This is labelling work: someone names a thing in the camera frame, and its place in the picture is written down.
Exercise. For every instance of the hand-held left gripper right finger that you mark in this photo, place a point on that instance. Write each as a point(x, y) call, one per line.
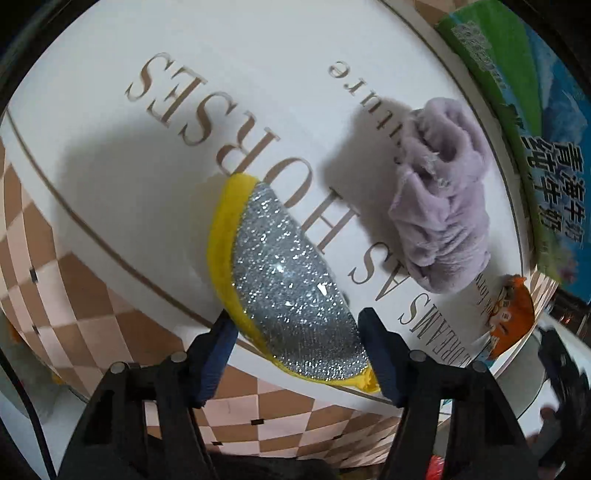
point(381, 355)

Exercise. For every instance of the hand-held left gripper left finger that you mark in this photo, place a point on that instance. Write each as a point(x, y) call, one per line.
point(219, 356)

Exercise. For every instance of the yellow silver glitter sponge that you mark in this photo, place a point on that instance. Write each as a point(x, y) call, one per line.
point(287, 286)

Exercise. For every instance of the purple fluffy cloth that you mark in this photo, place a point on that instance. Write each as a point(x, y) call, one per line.
point(437, 198)

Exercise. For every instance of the orange snack packet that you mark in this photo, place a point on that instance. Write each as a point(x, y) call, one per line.
point(509, 314)

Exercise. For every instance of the checkered printed table mat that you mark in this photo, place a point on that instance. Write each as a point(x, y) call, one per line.
point(194, 138)

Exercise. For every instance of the green blue milk carton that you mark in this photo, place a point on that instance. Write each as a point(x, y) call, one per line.
point(521, 120)

